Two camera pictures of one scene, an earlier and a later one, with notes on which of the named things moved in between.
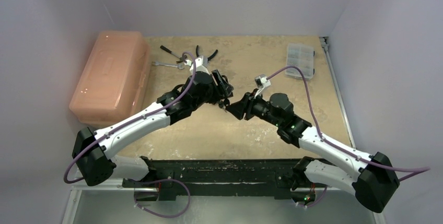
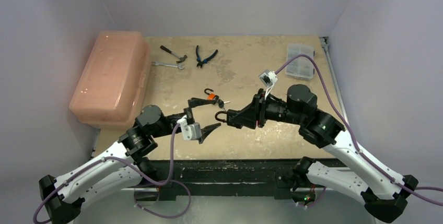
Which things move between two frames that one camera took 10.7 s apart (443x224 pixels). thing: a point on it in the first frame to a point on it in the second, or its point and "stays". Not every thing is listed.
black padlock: [221, 104] to [230, 117]
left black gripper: [221, 90] to [193, 103]
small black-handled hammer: [181, 58] stays
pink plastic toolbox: [115, 81] stays
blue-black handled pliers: [209, 58] stays
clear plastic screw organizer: [301, 56] stays
